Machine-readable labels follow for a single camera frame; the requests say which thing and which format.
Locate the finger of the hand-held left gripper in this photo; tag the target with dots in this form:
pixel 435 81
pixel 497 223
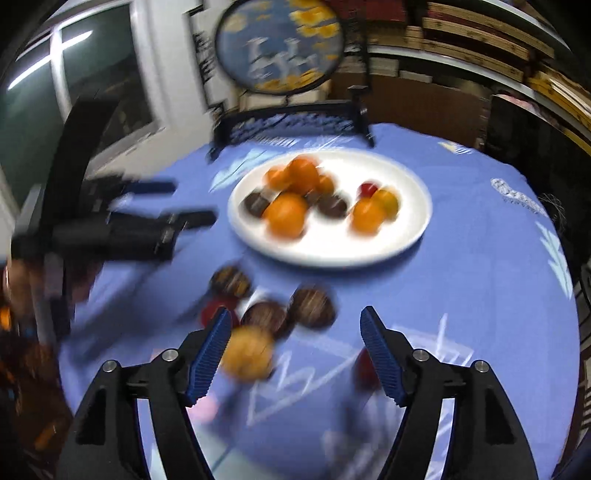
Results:
pixel 194 219
pixel 150 187

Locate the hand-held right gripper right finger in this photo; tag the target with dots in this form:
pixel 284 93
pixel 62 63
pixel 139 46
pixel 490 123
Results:
pixel 383 355

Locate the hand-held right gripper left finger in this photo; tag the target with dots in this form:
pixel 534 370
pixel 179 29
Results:
pixel 210 355

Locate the dull yellow citrus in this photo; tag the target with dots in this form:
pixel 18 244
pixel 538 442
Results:
pixel 247 353

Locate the dark water chestnut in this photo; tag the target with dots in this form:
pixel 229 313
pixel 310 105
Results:
pixel 332 205
pixel 312 307
pixel 254 203
pixel 267 318
pixel 231 281

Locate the large orange tangerine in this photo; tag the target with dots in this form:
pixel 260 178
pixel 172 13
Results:
pixel 286 214

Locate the white round plate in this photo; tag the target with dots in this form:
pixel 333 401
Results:
pixel 332 244

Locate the small red plum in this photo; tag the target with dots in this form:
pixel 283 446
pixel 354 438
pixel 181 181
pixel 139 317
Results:
pixel 368 188

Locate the person's left hand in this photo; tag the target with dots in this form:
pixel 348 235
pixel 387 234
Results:
pixel 17 284

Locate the blue printed tablecloth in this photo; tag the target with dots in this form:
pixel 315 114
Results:
pixel 461 286

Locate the white framed window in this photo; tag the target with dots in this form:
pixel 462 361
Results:
pixel 37 115

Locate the round deer embroidery table screen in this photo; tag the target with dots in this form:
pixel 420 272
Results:
pixel 277 46

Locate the brown board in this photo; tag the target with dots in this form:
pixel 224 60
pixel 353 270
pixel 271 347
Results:
pixel 415 106

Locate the black folded board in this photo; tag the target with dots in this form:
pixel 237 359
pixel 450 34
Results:
pixel 531 152

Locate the stack of dark red boxes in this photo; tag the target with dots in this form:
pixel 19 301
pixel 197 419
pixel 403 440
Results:
pixel 369 11

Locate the white metal shelf unit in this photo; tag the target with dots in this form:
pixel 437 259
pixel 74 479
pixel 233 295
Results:
pixel 461 62

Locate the stack of flat yellow cartons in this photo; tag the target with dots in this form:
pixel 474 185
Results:
pixel 558 97

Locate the stack of brown wooden boxes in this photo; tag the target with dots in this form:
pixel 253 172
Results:
pixel 461 37

